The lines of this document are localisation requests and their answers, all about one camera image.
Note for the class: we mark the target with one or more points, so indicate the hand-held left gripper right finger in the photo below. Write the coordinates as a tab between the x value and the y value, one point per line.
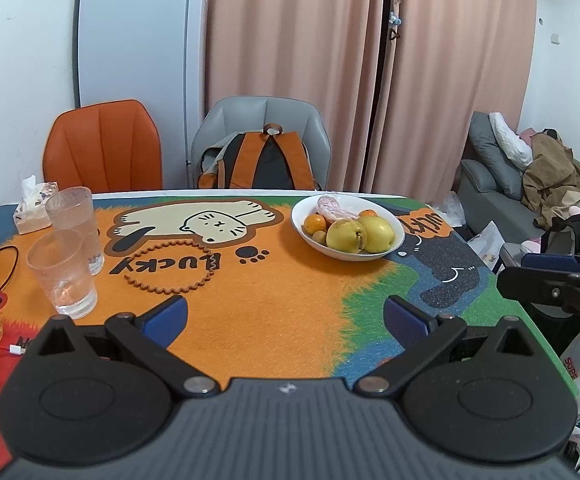
405	320

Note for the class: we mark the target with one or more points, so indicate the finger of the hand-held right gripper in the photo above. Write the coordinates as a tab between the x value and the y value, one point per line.
550	262
540	287

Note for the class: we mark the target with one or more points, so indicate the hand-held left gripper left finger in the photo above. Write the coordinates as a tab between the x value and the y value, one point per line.
167	317

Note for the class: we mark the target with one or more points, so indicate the white ceramic bowl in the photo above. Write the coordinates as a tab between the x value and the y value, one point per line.
350	256

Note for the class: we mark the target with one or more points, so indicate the yellow pear with brown blemish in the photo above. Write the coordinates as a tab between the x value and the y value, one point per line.
380	234

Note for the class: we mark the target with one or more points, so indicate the orange tangerine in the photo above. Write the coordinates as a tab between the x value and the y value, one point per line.
314	224
367	214

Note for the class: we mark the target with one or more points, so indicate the brown kiwi front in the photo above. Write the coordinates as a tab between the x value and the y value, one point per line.
319	237

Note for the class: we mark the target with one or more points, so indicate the plastic-wrapped sweet potato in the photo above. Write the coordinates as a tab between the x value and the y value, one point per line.
332	207

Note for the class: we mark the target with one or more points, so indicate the black bag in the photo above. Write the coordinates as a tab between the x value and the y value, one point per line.
575	232

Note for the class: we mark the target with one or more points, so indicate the brown jacket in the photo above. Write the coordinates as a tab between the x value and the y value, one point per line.
555	180

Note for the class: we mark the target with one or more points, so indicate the grey sofa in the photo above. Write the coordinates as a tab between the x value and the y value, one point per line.
485	200

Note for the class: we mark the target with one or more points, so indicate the printed cartoon table mat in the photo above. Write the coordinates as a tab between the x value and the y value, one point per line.
270	310

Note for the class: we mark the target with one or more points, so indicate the short clear glass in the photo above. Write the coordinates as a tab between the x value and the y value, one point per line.
62	275

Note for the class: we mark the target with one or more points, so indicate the crumpled white plastic bag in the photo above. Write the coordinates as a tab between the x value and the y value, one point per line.
447	207

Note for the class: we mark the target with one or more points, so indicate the grey sofa cushion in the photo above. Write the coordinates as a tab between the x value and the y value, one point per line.
492	160

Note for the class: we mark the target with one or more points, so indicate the white pillow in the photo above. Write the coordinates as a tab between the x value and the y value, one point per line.
512	142

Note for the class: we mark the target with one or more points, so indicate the tall clear glass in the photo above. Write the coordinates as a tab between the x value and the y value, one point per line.
77	225

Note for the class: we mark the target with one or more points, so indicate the patterned tissue pack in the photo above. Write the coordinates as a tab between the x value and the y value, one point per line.
32	210

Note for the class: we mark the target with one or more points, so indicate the orange chair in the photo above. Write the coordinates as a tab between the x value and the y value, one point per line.
105	150

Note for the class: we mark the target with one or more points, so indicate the orange and grey backpack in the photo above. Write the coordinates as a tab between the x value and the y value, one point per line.
265	160

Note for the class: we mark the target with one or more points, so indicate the pink curtain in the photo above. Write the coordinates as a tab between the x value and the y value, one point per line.
295	60
460	60

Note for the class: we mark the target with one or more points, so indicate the grey chair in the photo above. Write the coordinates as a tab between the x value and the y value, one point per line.
270	110

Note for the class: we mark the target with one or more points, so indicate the white refrigerator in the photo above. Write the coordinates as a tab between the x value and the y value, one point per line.
135	80

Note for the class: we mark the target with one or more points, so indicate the small hanging plush charm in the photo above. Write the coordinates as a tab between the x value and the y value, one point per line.
395	20

